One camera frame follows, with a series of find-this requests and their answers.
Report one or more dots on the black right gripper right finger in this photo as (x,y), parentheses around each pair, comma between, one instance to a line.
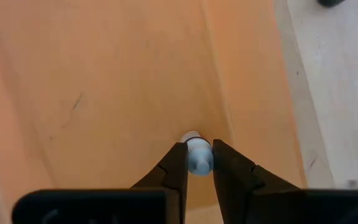
(238,186)

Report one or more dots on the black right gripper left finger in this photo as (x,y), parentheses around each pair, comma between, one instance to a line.
(163,199)

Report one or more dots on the translucent orange plastic bin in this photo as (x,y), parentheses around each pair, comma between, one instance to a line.
(104,77)

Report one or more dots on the white globe table lamp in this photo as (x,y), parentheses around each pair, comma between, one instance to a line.
(329,2)

